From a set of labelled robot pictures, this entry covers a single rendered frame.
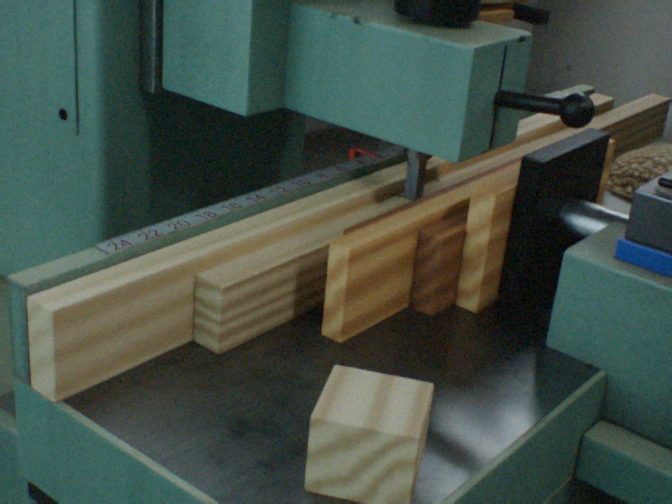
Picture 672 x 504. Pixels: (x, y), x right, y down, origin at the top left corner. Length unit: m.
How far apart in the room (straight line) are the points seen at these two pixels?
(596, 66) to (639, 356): 3.98
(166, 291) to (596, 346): 0.23
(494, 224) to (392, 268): 0.06
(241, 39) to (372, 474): 0.30
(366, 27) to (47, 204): 0.28
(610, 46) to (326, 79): 3.87
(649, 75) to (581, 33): 0.37
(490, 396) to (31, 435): 0.23
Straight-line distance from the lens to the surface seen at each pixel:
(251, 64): 0.62
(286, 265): 0.54
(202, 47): 0.65
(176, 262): 0.51
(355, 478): 0.43
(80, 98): 0.68
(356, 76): 0.61
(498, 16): 3.64
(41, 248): 0.77
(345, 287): 0.53
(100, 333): 0.49
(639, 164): 0.84
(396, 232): 0.55
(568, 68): 4.59
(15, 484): 0.67
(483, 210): 0.57
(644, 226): 0.54
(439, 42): 0.57
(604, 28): 4.47
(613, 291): 0.54
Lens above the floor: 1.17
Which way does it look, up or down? 24 degrees down
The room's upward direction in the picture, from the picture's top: 5 degrees clockwise
